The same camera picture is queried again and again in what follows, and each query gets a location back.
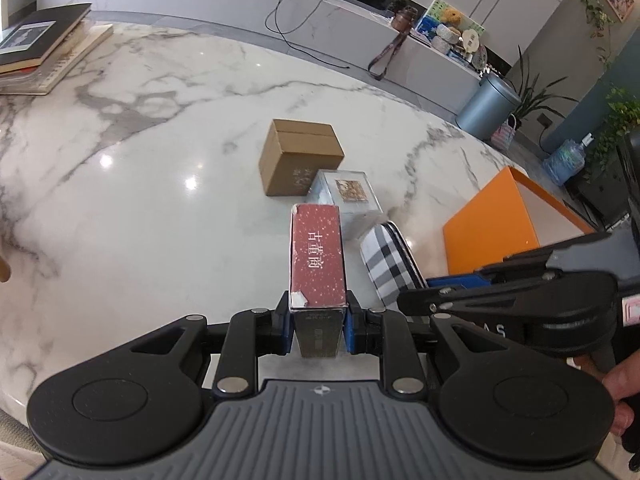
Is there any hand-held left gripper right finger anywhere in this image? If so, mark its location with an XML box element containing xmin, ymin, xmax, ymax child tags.
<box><xmin>346</xmin><ymin>291</ymin><xmax>501</xmax><ymax>394</ymax></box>

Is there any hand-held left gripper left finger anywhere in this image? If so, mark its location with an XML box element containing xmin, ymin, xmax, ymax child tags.
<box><xmin>127</xmin><ymin>294</ymin><xmax>293</xmax><ymax>395</ymax></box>

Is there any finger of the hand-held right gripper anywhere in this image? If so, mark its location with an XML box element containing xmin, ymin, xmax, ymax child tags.
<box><xmin>397</xmin><ymin>284</ymin><xmax>526</xmax><ymax>318</ymax></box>
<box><xmin>427</xmin><ymin>249</ymin><xmax>561</xmax><ymax>289</ymax></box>

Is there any plaid pouch black label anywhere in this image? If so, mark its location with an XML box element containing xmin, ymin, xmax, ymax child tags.
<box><xmin>359</xmin><ymin>221</ymin><xmax>430</xmax><ymax>311</ymax></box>

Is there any orange cardboard box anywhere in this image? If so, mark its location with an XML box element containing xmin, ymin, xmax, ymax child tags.
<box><xmin>442</xmin><ymin>166</ymin><xmax>598</xmax><ymax>277</ymax></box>

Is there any dark red printed carton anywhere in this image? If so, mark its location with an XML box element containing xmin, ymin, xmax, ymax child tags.
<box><xmin>289</xmin><ymin>203</ymin><xmax>348</xmax><ymax>358</ymax></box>

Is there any clear acrylic picture box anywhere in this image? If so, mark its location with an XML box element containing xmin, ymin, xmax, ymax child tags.
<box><xmin>306</xmin><ymin>170</ymin><xmax>385</xmax><ymax>240</ymax></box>

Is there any brown cardboard box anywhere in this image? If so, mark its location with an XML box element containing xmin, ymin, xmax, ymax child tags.
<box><xmin>258</xmin><ymin>119</ymin><xmax>346</xmax><ymax>197</ymax></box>

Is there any person's right hand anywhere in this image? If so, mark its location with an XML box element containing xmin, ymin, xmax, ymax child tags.
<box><xmin>602</xmin><ymin>357</ymin><xmax>640</xmax><ymax>437</ymax></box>

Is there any dark cabinet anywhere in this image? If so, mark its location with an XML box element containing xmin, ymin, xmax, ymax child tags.
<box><xmin>565</xmin><ymin>175</ymin><xmax>631</xmax><ymax>231</ymax></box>

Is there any blue water jug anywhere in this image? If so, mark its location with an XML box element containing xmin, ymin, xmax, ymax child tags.
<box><xmin>542</xmin><ymin>132</ymin><xmax>593</xmax><ymax>186</ymax></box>

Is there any pink woven basket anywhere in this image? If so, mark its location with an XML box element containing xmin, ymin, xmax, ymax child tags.
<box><xmin>491</xmin><ymin>114</ymin><xmax>518</xmax><ymax>151</ymax></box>

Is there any grey-blue trash can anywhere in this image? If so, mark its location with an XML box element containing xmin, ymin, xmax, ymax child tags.
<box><xmin>455</xmin><ymin>71</ymin><xmax>523</xmax><ymax>141</ymax></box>

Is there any green vine plant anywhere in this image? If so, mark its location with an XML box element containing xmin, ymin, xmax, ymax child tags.
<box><xmin>585</xmin><ymin>87</ymin><xmax>640</xmax><ymax>181</ymax></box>
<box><xmin>580</xmin><ymin>0</ymin><xmax>618</xmax><ymax>68</ymax></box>

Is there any potted snake plant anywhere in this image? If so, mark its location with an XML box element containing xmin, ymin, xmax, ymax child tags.
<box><xmin>505</xmin><ymin>45</ymin><xmax>581</xmax><ymax>121</ymax></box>

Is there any round woven pot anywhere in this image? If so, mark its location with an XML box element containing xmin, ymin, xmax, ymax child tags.
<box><xmin>432</xmin><ymin>25</ymin><xmax>461</xmax><ymax>51</ymax></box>

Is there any cream cloth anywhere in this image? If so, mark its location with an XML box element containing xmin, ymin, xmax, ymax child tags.
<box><xmin>0</xmin><ymin>407</ymin><xmax>36</xmax><ymax>461</ymax></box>

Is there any marble television console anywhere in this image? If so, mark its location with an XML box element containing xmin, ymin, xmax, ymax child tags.
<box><xmin>37</xmin><ymin>0</ymin><xmax>483</xmax><ymax>116</ymax></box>

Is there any beige thick book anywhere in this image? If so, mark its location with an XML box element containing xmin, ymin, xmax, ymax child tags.
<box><xmin>0</xmin><ymin>22</ymin><xmax>115</xmax><ymax>96</ymax></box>

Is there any black hardcover book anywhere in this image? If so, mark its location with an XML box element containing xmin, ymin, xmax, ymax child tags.
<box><xmin>0</xmin><ymin>3</ymin><xmax>92</xmax><ymax>75</ymax></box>

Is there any black cable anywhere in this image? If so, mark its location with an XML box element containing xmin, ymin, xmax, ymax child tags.
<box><xmin>265</xmin><ymin>0</ymin><xmax>351</xmax><ymax>72</ymax></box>

